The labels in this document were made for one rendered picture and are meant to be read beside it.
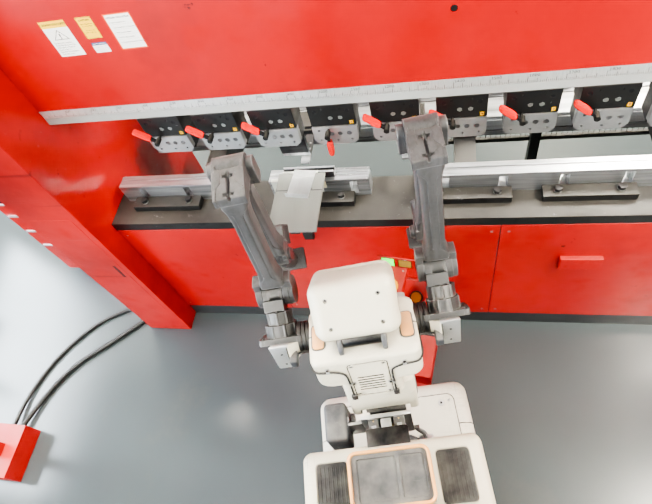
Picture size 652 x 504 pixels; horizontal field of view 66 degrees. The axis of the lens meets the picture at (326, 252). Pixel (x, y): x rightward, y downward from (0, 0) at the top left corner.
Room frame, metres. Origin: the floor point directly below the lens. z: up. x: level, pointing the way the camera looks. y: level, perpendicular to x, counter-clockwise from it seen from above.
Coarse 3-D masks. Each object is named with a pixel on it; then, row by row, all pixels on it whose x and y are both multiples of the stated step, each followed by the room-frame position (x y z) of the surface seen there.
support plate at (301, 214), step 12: (288, 180) 1.32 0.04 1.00; (276, 192) 1.28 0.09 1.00; (312, 192) 1.22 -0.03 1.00; (276, 204) 1.23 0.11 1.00; (288, 204) 1.21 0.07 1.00; (300, 204) 1.19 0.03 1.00; (312, 204) 1.17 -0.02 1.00; (276, 216) 1.17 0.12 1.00; (288, 216) 1.15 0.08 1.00; (300, 216) 1.13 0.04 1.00; (312, 216) 1.12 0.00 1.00; (288, 228) 1.10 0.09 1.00; (300, 228) 1.08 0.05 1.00; (312, 228) 1.07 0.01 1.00
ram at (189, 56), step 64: (0, 0) 1.58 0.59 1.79; (64, 0) 1.50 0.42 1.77; (128, 0) 1.43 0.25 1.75; (192, 0) 1.35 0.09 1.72; (256, 0) 1.28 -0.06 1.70; (320, 0) 1.22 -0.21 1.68; (384, 0) 1.15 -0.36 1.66; (448, 0) 1.08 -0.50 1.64; (512, 0) 1.02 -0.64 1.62; (576, 0) 0.96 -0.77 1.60; (640, 0) 0.90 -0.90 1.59; (0, 64) 1.65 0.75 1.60; (64, 64) 1.56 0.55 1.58; (128, 64) 1.47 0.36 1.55; (192, 64) 1.39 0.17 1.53; (256, 64) 1.31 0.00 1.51; (320, 64) 1.23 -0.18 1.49; (384, 64) 1.16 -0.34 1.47; (448, 64) 1.08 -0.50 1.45; (512, 64) 1.02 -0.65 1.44; (576, 64) 0.95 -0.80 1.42
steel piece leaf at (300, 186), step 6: (294, 180) 1.30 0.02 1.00; (300, 180) 1.29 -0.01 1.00; (306, 180) 1.28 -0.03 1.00; (312, 180) 1.27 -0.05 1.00; (294, 186) 1.28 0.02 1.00; (300, 186) 1.27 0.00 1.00; (306, 186) 1.26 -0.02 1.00; (288, 192) 1.26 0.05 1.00; (294, 192) 1.25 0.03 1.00; (300, 192) 1.24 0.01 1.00; (306, 192) 1.23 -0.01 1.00
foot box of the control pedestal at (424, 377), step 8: (424, 336) 0.90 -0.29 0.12; (424, 344) 0.86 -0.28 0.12; (432, 344) 0.85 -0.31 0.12; (424, 352) 0.83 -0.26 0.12; (432, 352) 0.81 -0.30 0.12; (424, 360) 0.79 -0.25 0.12; (432, 360) 0.78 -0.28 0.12; (424, 368) 0.76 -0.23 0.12; (432, 368) 0.76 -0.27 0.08; (416, 376) 0.74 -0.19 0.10; (424, 376) 0.72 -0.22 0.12; (424, 384) 0.72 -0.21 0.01
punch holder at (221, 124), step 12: (204, 120) 1.41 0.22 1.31; (216, 120) 1.39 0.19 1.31; (228, 120) 1.38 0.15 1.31; (240, 120) 1.40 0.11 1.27; (204, 132) 1.42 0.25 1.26; (216, 132) 1.40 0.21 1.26; (228, 132) 1.39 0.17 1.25; (240, 132) 1.37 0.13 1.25; (216, 144) 1.41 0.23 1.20; (228, 144) 1.39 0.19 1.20; (240, 144) 1.38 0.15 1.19
